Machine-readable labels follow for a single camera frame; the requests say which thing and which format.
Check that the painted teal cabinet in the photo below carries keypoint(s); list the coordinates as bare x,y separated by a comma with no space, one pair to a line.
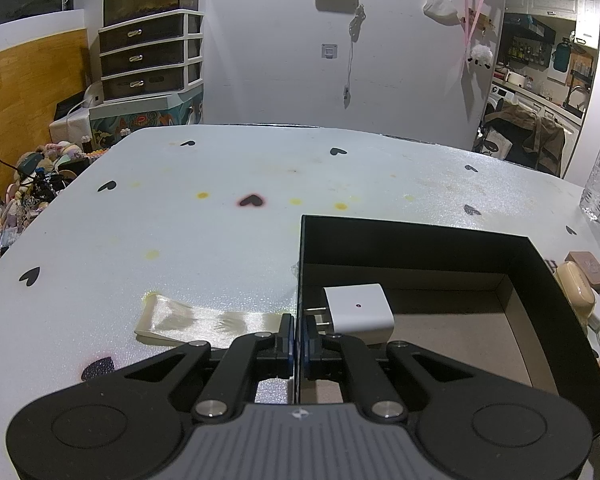
150,120

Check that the white kitchen wall cabinets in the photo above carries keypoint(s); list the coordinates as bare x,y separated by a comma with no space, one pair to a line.
545,2

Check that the black cardboard box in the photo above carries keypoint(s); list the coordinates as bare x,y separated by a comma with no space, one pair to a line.
545,280

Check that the white sheep plush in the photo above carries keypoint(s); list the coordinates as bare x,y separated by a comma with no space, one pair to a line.
481,56

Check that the cream satin ribbon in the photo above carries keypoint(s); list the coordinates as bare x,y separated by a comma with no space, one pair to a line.
180,320

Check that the brown embossed block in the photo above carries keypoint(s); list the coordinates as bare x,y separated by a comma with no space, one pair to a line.
591,267

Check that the white square wall hook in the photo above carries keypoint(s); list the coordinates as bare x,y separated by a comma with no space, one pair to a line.
329,51

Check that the white appliance under cloth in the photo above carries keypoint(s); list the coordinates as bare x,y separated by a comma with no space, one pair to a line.
72,122

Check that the teal hanging bottle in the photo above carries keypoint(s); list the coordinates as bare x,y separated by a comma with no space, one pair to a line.
562,57

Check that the white power adapter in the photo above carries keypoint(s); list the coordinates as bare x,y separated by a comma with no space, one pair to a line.
360,312

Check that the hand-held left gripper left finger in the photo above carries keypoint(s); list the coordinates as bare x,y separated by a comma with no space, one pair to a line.
287,342

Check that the chair with brown jacket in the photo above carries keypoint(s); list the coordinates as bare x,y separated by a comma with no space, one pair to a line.
530,135

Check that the pink hanging ribbon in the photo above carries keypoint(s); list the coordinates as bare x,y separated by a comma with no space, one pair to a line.
469,25

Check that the beige oval case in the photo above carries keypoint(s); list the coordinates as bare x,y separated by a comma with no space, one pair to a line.
575,295

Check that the white frame drawer unit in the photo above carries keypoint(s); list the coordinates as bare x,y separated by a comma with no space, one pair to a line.
145,57

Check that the black spice rack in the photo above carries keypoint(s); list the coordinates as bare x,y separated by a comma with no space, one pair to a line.
527,47

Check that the pile of plush toys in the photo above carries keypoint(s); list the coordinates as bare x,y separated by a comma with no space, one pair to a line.
35,175

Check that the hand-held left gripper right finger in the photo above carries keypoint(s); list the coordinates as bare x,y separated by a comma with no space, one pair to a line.
307,344

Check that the white washing machine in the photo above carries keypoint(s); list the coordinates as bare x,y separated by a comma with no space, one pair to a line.
497,100

